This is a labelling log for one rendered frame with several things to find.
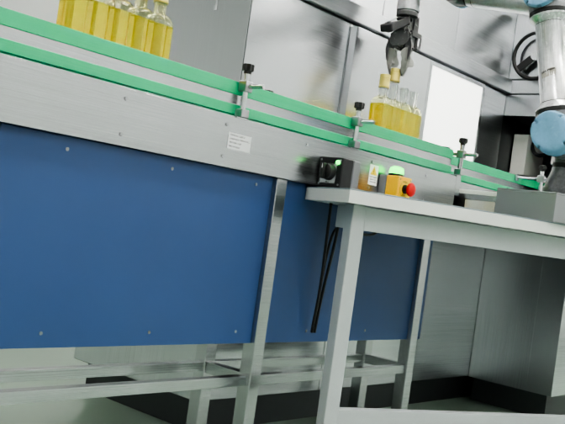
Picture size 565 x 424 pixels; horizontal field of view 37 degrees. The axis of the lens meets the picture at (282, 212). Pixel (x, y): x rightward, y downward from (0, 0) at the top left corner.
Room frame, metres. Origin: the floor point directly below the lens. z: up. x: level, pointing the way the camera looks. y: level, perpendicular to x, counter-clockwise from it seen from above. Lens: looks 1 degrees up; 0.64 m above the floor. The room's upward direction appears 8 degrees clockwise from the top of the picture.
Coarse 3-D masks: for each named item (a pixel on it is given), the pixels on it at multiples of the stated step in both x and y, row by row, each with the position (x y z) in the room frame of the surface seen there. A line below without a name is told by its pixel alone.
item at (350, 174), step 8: (320, 160) 2.24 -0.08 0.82; (328, 160) 2.22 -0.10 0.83; (336, 160) 2.20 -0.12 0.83; (344, 160) 2.19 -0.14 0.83; (352, 160) 2.22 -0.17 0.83; (336, 168) 2.20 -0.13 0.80; (344, 168) 2.20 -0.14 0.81; (352, 168) 2.23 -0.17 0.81; (336, 176) 2.20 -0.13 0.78; (344, 176) 2.20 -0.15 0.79; (352, 176) 2.23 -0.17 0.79; (320, 184) 2.23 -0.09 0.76; (328, 184) 2.22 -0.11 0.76; (336, 184) 2.20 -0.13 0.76; (344, 184) 2.20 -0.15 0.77; (352, 184) 2.23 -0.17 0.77
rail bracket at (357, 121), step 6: (360, 102) 2.35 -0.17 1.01; (360, 108) 2.35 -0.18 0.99; (360, 114) 2.35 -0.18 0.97; (354, 120) 2.35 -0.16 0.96; (360, 120) 2.35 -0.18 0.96; (366, 120) 2.33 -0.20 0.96; (372, 120) 2.32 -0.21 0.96; (354, 126) 2.35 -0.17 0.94; (360, 126) 2.35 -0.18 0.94; (354, 132) 2.35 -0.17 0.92; (354, 138) 2.35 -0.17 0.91; (348, 144) 2.36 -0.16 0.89; (354, 144) 2.34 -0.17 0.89; (360, 144) 2.36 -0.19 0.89
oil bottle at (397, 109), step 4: (392, 100) 2.71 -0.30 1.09; (396, 100) 2.72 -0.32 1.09; (396, 104) 2.71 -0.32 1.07; (400, 104) 2.73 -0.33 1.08; (396, 108) 2.71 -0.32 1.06; (400, 108) 2.73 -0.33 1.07; (392, 112) 2.70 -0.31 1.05; (396, 112) 2.72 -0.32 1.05; (400, 112) 2.73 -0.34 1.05; (392, 116) 2.70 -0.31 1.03; (396, 116) 2.72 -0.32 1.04; (400, 116) 2.74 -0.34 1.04; (392, 120) 2.70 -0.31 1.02; (396, 120) 2.72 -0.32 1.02; (392, 124) 2.70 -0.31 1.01; (396, 124) 2.72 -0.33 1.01; (392, 128) 2.71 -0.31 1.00; (396, 128) 2.73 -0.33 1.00
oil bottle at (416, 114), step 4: (412, 108) 2.80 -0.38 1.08; (416, 108) 2.81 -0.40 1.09; (412, 112) 2.79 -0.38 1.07; (416, 112) 2.80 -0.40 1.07; (420, 112) 2.82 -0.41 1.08; (412, 116) 2.79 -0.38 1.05; (416, 116) 2.80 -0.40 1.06; (420, 116) 2.82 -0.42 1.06; (412, 120) 2.79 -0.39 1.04; (416, 120) 2.80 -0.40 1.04; (420, 120) 2.82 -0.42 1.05; (412, 124) 2.79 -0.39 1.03; (416, 124) 2.81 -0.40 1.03; (412, 128) 2.79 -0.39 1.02; (416, 128) 2.81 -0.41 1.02; (412, 132) 2.79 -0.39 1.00; (416, 132) 2.81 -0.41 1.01; (412, 136) 2.79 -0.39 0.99; (416, 136) 2.81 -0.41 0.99
